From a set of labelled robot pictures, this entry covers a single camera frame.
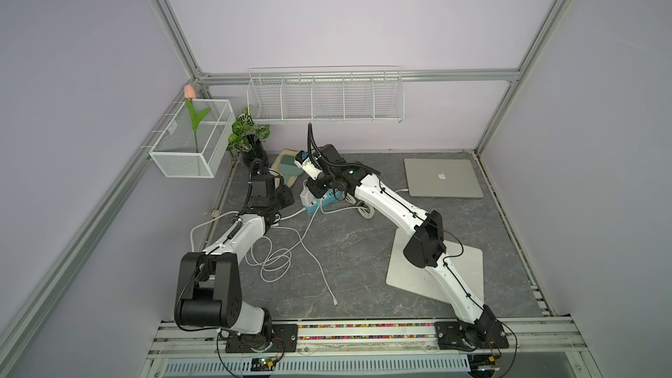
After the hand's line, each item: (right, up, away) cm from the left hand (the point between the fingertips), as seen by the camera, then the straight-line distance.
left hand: (289, 191), depth 91 cm
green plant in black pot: (-15, +19, 0) cm, 24 cm away
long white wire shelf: (+10, +37, +9) cm, 40 cm away
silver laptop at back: (+61, +5, +21) cm, 65 cm away
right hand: (+7, +4, -3) cm, 9 cm away
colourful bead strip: (+25, -42, -15) cm, 51 cm away
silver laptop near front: (+62, -24, -2) cm, 66 cm away
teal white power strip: (+6, -5, +8) cm, 11 cm away
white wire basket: (-30, +13, -16) cm, 37 cm away
